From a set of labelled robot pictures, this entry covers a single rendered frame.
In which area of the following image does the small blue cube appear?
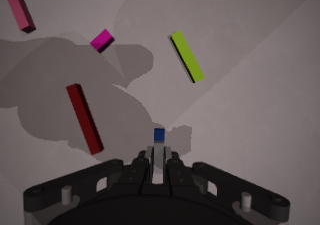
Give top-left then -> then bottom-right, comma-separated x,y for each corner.
154,128 -> 165,141

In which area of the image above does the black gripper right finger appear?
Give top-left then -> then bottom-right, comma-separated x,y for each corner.
163,146 -> 290,225

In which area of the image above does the grey rod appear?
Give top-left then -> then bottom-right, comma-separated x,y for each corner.
153,141 -> 164,174

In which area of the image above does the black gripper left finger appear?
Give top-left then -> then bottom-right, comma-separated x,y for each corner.
23,146 -> 154,225

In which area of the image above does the lime green rod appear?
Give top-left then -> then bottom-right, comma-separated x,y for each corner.
170,30 -> 205,83

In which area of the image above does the pink rod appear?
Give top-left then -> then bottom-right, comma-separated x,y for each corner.
8,0 -> 37,34

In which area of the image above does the small magenta block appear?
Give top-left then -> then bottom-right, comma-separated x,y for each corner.
90,29 -> 115,54

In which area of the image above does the dark red rod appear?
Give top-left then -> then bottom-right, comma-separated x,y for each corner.
66,84 -> 104,155

